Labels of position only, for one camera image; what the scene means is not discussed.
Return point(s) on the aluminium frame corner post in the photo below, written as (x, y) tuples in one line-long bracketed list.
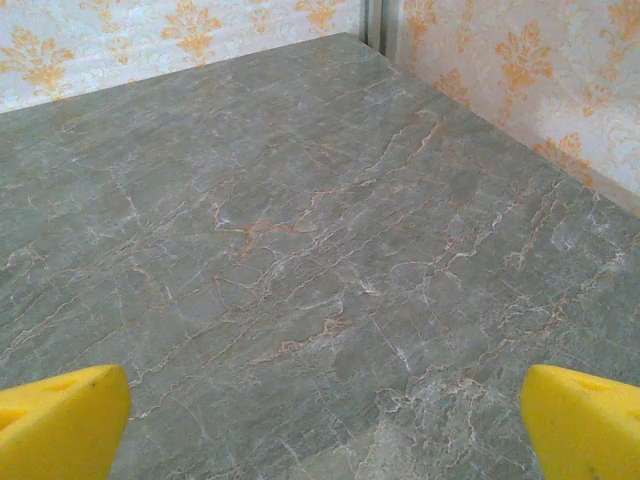
[(376, 22)]

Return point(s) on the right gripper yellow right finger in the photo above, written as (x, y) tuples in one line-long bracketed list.
[(580, 430)]

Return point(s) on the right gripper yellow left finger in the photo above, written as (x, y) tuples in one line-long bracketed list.
[(60, 425)]

